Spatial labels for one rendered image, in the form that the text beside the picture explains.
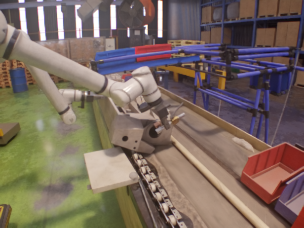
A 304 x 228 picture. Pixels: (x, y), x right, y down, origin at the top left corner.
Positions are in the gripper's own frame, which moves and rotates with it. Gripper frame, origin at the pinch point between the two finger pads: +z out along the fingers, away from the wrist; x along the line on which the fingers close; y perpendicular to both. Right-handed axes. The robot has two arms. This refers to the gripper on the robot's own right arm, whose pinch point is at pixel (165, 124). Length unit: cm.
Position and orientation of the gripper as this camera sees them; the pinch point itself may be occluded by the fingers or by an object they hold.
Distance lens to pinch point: 99.7
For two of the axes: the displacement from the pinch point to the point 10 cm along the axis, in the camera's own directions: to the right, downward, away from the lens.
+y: 8.4, -5.1, 1.5
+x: -3.6, -3.3, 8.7
